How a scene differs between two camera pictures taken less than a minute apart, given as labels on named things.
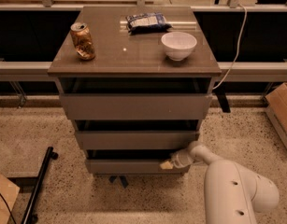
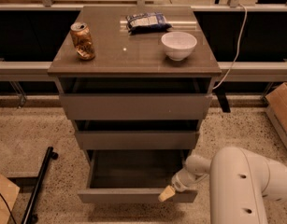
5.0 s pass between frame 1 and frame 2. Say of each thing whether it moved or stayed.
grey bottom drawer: moved
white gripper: moved
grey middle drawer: stayed
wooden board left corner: stayed
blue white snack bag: stayed
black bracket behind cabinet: stayed
